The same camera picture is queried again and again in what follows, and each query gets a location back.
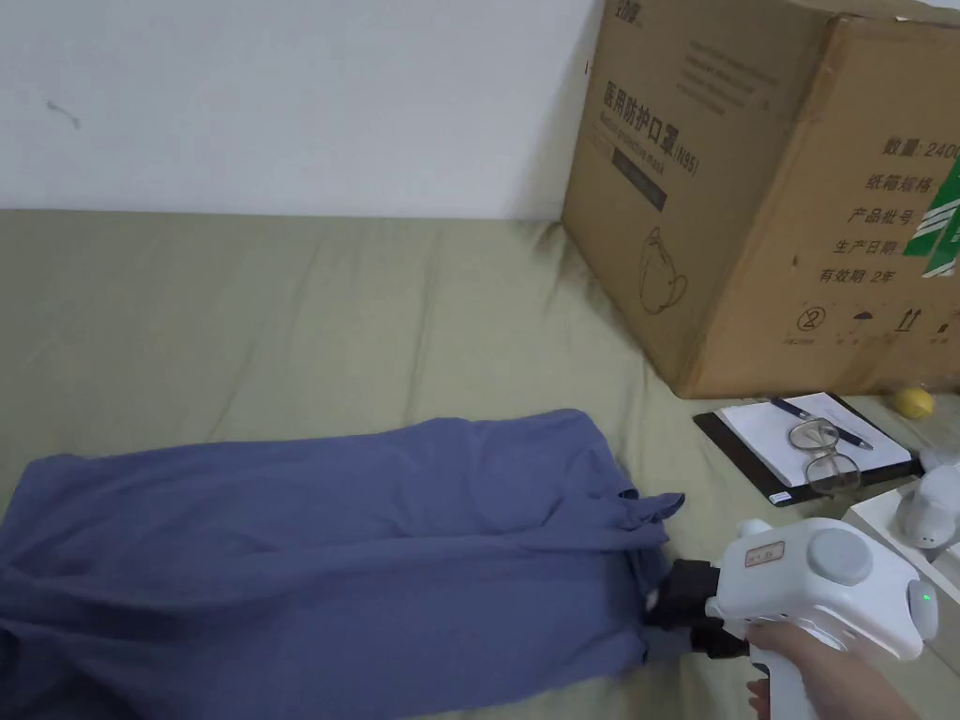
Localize small yellow lemon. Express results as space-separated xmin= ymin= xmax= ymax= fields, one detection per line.
xmin=892 ymin=385 xmax=936 ymax=420

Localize large brown cardboard carton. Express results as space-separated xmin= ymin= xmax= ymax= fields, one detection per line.
xmin=561 ymin=0 xmax=960 ymax=400

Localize bed with pale green sheet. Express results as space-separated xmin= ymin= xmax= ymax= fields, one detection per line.
xmin=0 ymin=208 xmax=960 ymax=720

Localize person's right hand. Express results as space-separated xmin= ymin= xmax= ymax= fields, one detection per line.
xmin=745 ymin=622 xmax=852 ymax=720

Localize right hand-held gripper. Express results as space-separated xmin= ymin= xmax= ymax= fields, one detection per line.
xmin=641 ymin=517 xmax=940 ymax=720

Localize white paper notepad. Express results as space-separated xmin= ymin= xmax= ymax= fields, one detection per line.
xmin=715 ymin=391 xmax=913 ymax=488

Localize dark blue pen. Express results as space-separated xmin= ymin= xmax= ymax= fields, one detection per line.
xmin=768 ymin=397 xmax=876 ymax=451

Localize person's right forearm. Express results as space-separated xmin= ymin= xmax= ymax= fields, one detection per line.
xmin=828 ymin=651 xmax=948 ymax=720

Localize flat white box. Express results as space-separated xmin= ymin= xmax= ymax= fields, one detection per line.
xmin=839 ymin=486 xmax=960 ymax=601

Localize blue garment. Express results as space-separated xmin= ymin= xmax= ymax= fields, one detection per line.
xmin=0 ymin=408 xmax=687 ymax=720

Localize thin-framed eyeglasses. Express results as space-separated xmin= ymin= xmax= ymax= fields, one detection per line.
xmin=787 ymin=419 xmax=861 ymax=497

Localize white rounded hand controller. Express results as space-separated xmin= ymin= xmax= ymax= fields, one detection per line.
xmin=895 ymin=446 xmax=960 ymax=558

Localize black clipboard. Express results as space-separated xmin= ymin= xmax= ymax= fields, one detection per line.
xmin=693 ymin=391 xmax=925 ymax=508

